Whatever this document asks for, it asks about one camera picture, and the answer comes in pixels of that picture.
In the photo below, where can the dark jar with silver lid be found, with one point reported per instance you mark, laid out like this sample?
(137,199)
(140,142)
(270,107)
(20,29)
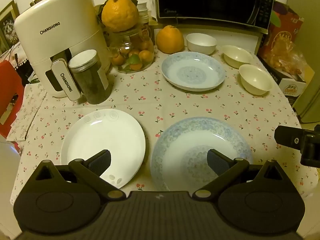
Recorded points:
(93,85)

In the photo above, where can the cherry print tablecloth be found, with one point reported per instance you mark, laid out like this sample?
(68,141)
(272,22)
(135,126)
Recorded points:
(155,97)

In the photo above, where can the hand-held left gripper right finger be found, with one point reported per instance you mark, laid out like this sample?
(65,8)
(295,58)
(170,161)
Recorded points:
(217,161)

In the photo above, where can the framed picture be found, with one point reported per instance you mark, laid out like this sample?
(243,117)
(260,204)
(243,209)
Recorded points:
(7,27)

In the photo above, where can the white air fryer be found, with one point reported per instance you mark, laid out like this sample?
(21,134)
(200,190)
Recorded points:
(62,17)

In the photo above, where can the red plastic stool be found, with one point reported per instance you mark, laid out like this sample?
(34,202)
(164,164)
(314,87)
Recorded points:
(10,90)

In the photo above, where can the dark cardboard box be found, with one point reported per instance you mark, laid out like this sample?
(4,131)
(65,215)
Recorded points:
(290,90)

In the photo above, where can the glass jar of kumquats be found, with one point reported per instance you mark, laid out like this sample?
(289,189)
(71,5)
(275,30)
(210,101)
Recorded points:
(135,52)

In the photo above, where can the plastic bag of oranges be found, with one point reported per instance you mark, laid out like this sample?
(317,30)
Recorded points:
(290,60)

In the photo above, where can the red cardboard box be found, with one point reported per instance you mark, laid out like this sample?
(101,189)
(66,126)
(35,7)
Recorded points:
(282,30)

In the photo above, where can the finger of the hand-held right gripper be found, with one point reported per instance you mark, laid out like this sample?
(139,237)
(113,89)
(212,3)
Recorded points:
(287,136)

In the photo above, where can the blue patterned plate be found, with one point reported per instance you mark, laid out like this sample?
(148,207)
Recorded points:
(190,140)
(193,71)

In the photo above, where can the black microwave oven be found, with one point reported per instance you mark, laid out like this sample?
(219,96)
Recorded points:
(210,2)

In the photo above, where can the large orange with leaves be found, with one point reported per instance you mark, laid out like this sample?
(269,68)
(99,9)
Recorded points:
(120,12)

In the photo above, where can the cream bowl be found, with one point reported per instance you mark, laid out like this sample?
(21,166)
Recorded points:
(256,80)
(236,56)

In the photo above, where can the refrigerator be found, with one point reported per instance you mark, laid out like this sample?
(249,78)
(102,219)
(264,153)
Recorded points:
(310,100)

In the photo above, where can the white bowl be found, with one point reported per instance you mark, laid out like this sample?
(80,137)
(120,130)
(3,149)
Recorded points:
(201,43)

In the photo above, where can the white plate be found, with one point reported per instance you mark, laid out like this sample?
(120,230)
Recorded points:
(100,132)

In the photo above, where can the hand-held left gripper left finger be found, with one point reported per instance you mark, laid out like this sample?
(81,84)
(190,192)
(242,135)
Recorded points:
(101,160)

